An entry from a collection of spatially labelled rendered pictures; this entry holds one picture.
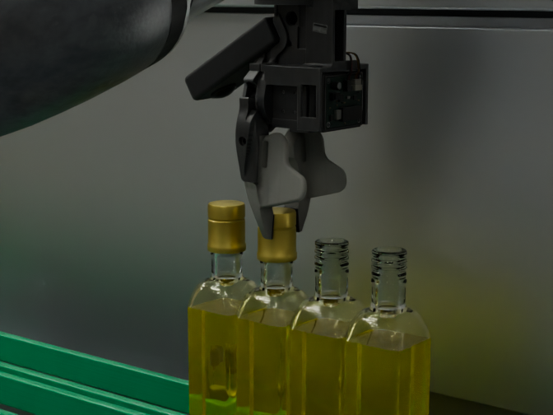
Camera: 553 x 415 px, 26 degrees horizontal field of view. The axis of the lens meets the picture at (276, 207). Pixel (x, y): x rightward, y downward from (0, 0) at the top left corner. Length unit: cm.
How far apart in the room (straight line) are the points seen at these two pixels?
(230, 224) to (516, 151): 26
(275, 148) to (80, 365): 41
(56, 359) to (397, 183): 45
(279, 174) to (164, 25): 44
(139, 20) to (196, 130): 74
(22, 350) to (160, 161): 26
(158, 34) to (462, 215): 56
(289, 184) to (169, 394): 32
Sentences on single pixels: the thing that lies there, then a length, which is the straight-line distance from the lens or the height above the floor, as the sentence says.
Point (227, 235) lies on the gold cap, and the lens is 108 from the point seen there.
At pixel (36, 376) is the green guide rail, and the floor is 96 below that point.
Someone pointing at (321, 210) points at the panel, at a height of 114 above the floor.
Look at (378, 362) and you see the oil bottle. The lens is 99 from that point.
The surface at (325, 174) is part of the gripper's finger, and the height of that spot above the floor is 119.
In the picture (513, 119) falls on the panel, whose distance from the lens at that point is 106.
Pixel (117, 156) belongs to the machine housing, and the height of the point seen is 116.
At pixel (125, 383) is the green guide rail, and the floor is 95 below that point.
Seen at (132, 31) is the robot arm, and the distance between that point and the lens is 57.
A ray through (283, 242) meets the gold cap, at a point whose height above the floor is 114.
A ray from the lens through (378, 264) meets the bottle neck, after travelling 99.
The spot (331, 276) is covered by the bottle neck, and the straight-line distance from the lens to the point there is 102.
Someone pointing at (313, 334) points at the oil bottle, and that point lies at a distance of 102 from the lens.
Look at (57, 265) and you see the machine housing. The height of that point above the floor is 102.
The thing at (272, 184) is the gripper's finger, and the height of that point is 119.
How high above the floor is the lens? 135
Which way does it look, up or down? 10 degrees down
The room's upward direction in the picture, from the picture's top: straight up
